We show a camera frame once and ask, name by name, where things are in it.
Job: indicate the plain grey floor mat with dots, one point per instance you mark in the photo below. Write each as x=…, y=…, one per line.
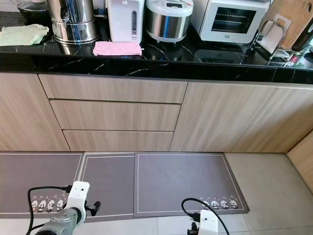
x=110, y=176

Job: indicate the black pot with lid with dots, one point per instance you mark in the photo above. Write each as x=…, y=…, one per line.
x=32, y=9

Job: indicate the grey panda floor mat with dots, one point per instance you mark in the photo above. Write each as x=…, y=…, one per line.
x=29, y=178
x=181, y=181

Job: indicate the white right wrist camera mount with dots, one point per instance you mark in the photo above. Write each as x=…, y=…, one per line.
x=208, y=223

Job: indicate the pink cloth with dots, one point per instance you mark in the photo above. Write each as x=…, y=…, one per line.
x=117, y=48

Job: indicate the wooden cutting board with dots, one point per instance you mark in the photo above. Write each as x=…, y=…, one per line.
x=293, y=12

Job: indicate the light wooden cabinet door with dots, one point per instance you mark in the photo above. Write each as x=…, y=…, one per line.
x=29, y=112
x=281, y=122
x=215, y=117

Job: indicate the white electric thermo pot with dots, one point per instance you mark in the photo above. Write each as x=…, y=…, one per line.
x=122, y=22

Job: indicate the white toaster oven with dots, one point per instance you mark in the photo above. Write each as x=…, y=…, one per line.
x=230, y=22

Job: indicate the silver rice cooker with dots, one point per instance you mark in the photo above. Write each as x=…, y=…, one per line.
x=168, y=22

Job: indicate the steel board rack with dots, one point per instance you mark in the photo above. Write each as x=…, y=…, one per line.
x=281, y=55

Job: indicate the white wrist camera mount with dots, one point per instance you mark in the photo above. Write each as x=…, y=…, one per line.
x=78, y=193
x=208, y=223

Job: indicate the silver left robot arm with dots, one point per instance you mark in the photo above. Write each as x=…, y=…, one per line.
x=61, y=226

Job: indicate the wooden drawer front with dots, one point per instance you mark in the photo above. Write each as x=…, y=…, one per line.
x=112, y=88
x=117, y=141
x=115, y=115

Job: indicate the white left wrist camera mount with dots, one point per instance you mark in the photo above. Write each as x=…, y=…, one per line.
x=78, y=193

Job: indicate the wooden side cabinet panel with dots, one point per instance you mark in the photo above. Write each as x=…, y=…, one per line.
x=303, y=164

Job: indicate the light green cloth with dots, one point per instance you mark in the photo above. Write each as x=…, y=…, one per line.
x=22, y=35

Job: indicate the stainless steel water urn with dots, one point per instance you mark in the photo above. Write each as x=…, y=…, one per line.
x=73, y=19

